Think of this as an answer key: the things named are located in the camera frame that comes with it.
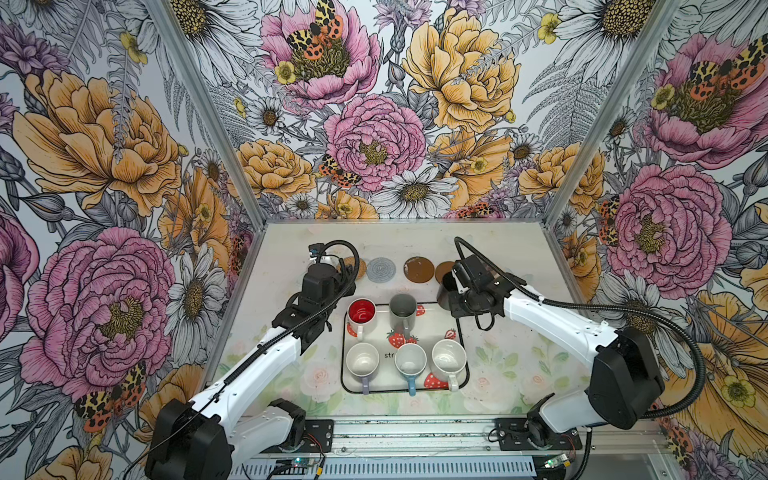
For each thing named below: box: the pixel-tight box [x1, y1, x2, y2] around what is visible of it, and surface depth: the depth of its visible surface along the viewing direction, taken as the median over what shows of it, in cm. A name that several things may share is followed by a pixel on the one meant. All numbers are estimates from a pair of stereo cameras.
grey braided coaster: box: [366, 257, 396, 283], surface depth 110 cm
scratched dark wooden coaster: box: [403, 256, 435, 283], surface depth 110 cm
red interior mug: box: [347, 297, 377, 340], surface depth 91 cm
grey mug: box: [389, 293, 417, 340], surface depth 88 cm
